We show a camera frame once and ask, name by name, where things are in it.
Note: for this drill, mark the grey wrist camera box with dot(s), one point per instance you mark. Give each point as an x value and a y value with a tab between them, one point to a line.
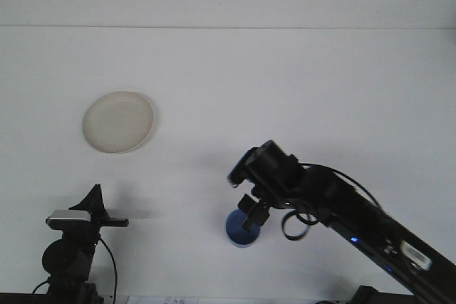
67	218

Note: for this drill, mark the pale blue cup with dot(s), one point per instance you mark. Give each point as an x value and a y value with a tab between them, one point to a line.
235	233

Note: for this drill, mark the pale round plate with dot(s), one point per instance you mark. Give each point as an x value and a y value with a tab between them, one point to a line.
117	122

